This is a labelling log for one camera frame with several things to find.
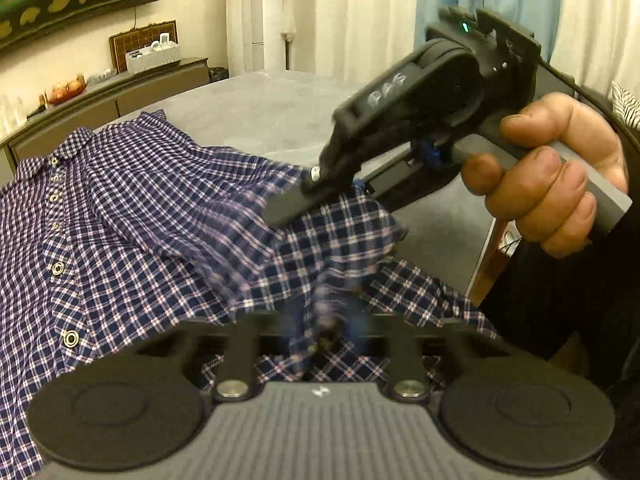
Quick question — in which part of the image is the white curtain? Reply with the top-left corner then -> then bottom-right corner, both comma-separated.
222,0 -> 640,111

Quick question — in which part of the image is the red fruit bowl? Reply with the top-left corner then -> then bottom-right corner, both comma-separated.
45,74 -> 88,106

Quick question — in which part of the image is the striped cushion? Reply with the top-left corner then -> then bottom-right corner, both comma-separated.
611,82 -> 640,128

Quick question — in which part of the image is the white storage basket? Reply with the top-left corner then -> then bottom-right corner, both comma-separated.
125,32 -> 181,73

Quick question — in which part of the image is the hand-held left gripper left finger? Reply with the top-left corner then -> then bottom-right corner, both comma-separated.
132,312 -> 283,403

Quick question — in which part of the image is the person's right hand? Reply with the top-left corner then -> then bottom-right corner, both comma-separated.
460,92 -> 630,261

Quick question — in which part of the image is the grey and brown sideboard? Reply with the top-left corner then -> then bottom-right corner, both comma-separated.
0,56 -> 211,181

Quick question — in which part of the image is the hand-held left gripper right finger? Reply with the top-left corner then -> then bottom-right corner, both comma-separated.
345,312 -> 508,403

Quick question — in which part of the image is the person's right forearm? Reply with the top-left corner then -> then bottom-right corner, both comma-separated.
480,215 -> 640,396

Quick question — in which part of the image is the blue plaid shirt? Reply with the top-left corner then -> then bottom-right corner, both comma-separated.
0,109 -> 501,480

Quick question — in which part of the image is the white tower appliance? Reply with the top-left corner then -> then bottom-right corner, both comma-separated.
240,0 -> 288,73

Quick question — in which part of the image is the glassware set on tray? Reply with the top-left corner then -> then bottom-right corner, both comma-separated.
0,94 -> 28,133

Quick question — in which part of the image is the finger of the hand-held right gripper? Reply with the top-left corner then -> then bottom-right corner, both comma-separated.
262,165 -> 361,227
355,146 -> 469,215

